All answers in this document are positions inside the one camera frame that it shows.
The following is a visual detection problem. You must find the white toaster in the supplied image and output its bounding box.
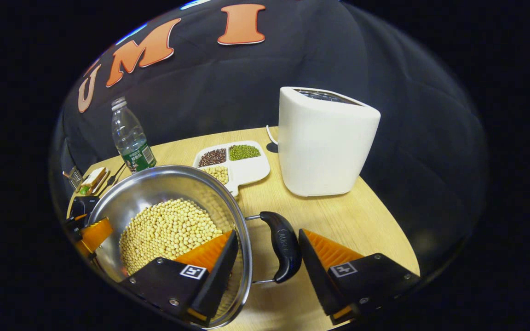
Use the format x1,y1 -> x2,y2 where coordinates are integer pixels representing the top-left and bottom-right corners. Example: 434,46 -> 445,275
277,86 -> 381,197

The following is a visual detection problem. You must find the small heap of soybeans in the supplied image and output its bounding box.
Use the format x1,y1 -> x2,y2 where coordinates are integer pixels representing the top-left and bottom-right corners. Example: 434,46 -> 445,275
205,166 -> 229,185

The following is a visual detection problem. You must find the small heap of red beans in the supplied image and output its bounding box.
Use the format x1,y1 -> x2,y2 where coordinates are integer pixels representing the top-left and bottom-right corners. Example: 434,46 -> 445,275
198,148 -> 227,167

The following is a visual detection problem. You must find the white divided plate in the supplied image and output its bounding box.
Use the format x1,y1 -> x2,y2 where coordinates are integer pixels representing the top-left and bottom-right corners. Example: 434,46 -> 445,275
193,140 -> 271,198

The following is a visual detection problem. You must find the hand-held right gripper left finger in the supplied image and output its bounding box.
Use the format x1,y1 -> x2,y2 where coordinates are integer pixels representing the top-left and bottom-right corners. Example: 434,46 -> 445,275
118,230 -> 239,328

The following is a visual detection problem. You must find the sandwich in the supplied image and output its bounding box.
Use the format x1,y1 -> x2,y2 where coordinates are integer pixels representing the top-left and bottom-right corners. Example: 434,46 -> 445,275
80,167 -> 109,194

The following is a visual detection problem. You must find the stainless steel pot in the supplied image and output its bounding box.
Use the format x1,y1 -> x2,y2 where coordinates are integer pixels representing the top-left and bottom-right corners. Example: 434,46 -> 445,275
86,165 -> 302,329

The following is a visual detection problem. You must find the pile of yellow soybeans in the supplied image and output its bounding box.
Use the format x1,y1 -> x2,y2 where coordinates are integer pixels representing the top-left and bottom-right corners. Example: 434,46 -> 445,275
119,199 -> 224,275

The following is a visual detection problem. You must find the black backdrop cloth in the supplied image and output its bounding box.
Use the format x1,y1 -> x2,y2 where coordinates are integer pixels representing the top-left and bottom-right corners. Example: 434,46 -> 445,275
49,0 -> 491,276

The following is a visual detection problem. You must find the clear plastic water bottle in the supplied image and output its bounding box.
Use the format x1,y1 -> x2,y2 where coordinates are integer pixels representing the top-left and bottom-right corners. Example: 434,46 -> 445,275
111,97 -> 157,173

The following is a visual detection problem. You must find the small heap of green beans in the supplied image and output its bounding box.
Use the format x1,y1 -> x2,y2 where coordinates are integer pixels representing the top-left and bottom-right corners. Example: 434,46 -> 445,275
229,144 -> 262,161

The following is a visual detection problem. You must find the black power cable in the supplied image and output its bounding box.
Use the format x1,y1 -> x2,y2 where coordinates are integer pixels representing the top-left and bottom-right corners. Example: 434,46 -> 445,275
102,163 -> 127,196

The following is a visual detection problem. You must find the metal wire holder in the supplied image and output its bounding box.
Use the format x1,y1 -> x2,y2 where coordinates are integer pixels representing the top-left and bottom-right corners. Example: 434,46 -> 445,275
63,166 -> 84,191

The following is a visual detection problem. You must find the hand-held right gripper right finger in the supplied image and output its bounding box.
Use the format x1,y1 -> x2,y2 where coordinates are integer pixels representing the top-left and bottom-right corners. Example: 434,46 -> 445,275
298,228 -> 421,326

